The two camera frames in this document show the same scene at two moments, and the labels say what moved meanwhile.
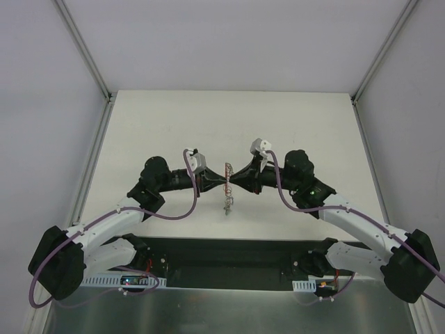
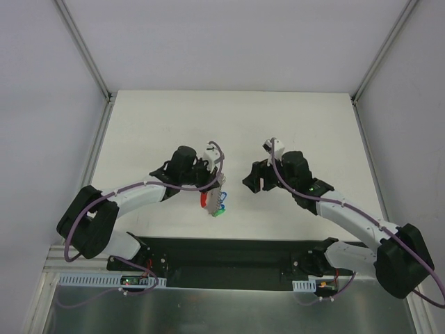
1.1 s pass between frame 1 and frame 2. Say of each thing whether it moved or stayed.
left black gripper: stayed
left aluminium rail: stayed
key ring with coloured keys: moved
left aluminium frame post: stayed
